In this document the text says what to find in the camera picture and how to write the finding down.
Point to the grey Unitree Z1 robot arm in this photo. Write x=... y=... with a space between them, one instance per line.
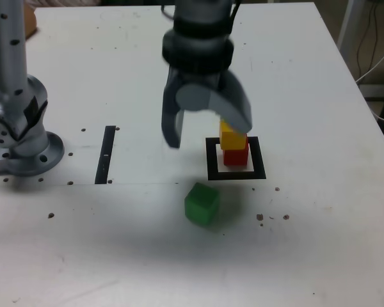
x=9 y=64

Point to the black tape square outline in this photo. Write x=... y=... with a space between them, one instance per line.
x=211 y=160

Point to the black tape strip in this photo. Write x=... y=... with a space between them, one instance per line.
x=105 y=153

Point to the yellow cube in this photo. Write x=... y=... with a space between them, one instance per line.
x=232 y=140

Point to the green cube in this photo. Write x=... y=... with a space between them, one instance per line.
x=200 y=204

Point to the white metal frame leg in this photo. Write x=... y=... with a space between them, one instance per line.
x=347 y=25

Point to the red cube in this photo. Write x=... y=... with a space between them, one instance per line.
x=236 y=157

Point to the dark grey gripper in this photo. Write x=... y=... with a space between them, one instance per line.
x=204 y=80

